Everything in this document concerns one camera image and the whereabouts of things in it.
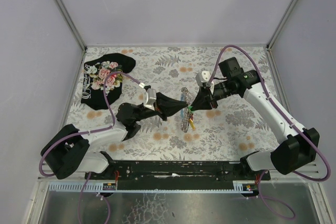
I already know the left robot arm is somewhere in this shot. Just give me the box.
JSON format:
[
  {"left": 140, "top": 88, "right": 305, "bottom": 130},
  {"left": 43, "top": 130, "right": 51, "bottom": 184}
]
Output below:
[{"left": 40, "top": 89, "right": 188, "bottom": 179}]

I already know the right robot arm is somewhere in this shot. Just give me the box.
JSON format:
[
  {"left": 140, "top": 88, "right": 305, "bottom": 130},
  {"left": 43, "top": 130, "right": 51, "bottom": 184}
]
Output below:
[{"left": 191, "top": 57, "right": 320, "bottom": 175}]

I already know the black floral cloth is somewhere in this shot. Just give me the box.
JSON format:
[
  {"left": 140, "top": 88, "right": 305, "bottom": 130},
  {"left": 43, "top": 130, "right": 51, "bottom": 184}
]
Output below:
[{"left": 81, "top": 53, "right": 136, "bottom": 110}]

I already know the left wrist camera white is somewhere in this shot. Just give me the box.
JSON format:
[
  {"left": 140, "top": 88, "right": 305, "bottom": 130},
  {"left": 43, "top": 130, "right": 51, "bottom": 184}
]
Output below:
[{"left": 139, "top": 82, "right": 156, "bottom": 111}]

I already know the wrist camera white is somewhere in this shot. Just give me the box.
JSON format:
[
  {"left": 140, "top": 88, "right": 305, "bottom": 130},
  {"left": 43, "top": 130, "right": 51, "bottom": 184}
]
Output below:
[
  {"left": 139, "top": 82, "right": 156, "bottom": 111},
  {"left": 195, "top": 71, "right": 215, "bottom": 88}
]

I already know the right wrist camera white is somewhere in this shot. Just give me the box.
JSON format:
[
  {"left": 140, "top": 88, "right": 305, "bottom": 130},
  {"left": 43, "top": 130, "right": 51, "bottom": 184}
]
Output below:
[{"left": 195, "top": 71, "right": 215, "bottom": 88}]

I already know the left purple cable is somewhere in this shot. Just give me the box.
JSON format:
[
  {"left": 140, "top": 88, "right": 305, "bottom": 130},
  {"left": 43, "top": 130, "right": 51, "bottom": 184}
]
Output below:
[{"left": 39, "top": 71, "right": 145, "bottom": 177}]

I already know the purple cable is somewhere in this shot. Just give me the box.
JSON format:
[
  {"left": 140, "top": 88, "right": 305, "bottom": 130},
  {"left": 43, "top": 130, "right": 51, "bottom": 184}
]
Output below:
[
  {"left": 209, "top": 44, "right": 331, "bottom": 219},
  {"left": 39, "top": 71, "right": 145, "bottom": 177}
]

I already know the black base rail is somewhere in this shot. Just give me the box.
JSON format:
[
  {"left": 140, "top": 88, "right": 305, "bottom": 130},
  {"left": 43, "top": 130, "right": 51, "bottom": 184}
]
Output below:
[{"left": 90, "top": 161, "right": 261, "bottom": 189}]

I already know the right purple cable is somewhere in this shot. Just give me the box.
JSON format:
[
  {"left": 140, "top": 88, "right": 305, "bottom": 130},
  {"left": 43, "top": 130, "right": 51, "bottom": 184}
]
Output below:
[{"left": 209, "top": 44, "right": 331, "bottom": 219}]

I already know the white cable duct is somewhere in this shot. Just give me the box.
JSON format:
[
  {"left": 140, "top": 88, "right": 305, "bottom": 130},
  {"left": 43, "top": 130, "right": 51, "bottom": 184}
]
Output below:
[{"left": 48, "top": 182, "right": 257, "bottom": 194}]

